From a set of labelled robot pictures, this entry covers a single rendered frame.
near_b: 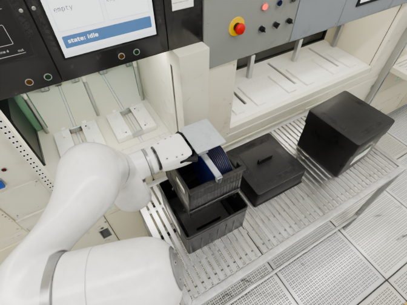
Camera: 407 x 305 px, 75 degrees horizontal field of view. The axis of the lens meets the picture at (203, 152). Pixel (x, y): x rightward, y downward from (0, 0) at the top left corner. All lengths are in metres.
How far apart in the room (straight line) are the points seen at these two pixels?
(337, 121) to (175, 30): 0.85
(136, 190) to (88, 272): 0.34
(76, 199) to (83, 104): 1.38
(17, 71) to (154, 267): 0.70
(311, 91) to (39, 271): 1.65
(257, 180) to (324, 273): 1.04
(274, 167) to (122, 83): 1.07
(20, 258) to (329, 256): 1.98
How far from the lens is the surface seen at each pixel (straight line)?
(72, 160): 0.40
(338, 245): 2.22
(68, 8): 0.85
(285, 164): 1.34
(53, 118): 1.70
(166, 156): 0.77
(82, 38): 0.88
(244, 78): 1.79
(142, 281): 0.34
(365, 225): 2.39
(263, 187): 1.23
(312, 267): 2.09
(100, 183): 0.38
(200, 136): 0.82
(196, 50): 0.98
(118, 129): 1.45
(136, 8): 0.89
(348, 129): 1.39
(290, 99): 1.69
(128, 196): 0.66
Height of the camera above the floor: 1.88
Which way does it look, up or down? 50 degrees down
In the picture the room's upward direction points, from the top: straight up
